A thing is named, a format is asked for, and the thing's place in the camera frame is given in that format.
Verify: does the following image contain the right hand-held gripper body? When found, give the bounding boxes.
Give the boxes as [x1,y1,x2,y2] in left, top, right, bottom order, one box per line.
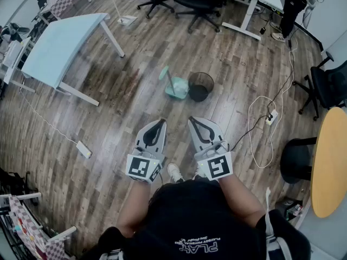
[197,142,234,181]

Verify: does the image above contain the thin white cord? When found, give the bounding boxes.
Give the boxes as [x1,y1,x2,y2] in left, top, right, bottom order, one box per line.
[18,87,79,146]

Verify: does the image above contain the thin black cable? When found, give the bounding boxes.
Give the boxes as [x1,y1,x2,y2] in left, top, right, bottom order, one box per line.
[229,114,272,151]

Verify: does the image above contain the black round stool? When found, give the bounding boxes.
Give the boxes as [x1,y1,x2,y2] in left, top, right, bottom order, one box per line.
[280,136,318,184]

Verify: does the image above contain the person's left shoe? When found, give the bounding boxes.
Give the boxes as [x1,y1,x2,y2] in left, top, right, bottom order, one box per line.
[166,162,185,184]

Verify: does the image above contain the black adapter cable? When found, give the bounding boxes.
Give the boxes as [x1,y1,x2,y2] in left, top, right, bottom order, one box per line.
[267,47,295,118]

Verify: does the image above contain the white power strip with plugs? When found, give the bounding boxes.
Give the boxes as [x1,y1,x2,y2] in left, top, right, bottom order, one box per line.
[265,109,279,126]

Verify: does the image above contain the person's left forearm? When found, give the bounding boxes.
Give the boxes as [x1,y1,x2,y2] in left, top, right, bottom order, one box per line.
[117,179,152,238]

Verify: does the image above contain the black metal rack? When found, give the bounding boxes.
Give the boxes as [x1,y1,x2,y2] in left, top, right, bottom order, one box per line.
[0,166,38,208]

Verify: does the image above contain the person's right forearm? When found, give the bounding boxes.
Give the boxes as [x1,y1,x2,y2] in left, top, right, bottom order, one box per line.
[218,176,268,227]

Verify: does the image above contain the black wire waste bin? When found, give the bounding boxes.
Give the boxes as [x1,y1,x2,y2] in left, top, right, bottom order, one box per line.
[188,71,215,102]

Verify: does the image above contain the green dustpan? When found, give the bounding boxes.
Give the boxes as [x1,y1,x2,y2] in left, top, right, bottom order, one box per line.
[158,66,190,101]

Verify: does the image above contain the thick white cable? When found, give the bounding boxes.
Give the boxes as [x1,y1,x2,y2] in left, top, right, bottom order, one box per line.
[248,36,299,169]

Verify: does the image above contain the yellow round table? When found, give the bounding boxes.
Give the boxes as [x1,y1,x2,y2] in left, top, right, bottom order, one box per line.
[310,106,347,218]

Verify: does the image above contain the person's black shirt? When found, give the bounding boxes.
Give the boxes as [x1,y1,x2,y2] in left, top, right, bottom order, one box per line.
[96,179,311,260]

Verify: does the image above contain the light blue table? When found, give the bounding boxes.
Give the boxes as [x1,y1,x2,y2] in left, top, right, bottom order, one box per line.
[21,12,125,107]

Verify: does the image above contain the black storage box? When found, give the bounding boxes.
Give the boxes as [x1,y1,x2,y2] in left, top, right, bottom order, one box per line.
[275,198,305,222]

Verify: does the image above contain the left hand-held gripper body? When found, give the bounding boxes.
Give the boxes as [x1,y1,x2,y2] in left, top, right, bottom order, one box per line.
[125,145,166,184]

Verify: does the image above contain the white metal rack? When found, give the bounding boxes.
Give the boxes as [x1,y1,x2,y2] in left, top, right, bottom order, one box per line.
[0,36,36,94]

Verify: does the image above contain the flat white power strip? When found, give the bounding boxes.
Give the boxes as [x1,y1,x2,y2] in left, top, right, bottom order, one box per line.
[75,140,93,159]

